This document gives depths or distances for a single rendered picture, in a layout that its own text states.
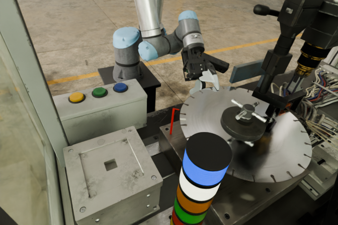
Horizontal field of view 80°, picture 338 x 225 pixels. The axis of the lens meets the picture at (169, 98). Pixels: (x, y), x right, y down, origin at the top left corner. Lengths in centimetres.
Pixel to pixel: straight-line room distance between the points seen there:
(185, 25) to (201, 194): 66
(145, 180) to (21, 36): 36
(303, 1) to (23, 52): 51
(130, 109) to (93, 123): 12
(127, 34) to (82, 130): 45
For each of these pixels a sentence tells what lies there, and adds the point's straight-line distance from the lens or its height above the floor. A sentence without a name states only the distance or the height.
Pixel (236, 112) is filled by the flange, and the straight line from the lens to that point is 58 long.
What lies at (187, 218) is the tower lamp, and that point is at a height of 105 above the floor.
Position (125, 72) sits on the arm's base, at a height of 81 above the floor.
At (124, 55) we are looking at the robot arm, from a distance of 93.
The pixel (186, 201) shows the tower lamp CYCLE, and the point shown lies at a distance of 26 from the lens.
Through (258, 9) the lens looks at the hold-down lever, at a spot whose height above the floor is 121.
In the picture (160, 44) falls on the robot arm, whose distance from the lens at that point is 79.
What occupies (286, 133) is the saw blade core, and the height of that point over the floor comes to 95.
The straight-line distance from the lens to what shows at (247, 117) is 54.
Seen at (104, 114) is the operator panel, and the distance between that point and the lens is 67.
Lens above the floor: 132
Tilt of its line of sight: 39 degrees down
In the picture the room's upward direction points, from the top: 6 degrees clockwise
